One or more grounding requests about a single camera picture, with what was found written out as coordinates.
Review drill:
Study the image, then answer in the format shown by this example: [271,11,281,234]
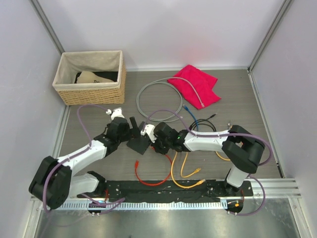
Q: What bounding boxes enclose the orange red ethernet cable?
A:
[134,146,173,186]

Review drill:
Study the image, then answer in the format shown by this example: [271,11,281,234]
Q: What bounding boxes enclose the blue ethernet cable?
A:
[182,104,199,131]

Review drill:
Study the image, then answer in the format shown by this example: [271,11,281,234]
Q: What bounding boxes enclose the yellow ethernet cable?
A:
[170,152,207,189]
[180,151,232,178]

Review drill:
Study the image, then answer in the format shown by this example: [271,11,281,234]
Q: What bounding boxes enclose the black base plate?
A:
[85,179,254,203]

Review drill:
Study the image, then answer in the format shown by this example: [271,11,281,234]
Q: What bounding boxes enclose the pink folded cloth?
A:
[167,65,221,110]

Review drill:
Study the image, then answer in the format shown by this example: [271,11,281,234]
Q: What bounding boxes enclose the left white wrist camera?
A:
[106,107,125,121]

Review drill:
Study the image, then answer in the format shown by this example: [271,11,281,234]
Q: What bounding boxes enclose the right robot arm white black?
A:
[147,122,265,196]

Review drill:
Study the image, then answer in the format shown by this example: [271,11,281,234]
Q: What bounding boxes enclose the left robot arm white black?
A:
[29,117,143,209]

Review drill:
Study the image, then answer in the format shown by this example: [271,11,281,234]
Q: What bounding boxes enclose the black ethernet cable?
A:
[192,113,218,132]

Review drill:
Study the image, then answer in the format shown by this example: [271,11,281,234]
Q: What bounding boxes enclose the black network switch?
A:
[127,134,152,155]

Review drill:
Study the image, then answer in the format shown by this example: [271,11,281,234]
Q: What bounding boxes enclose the beige cloth in basket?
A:
[75,71,118,83]

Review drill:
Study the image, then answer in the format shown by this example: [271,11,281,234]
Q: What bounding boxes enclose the wicker basket with liner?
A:
[53,50,126,106]

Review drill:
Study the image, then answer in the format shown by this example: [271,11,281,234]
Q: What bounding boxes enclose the white slotted cable duct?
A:
[58,200,227,211]

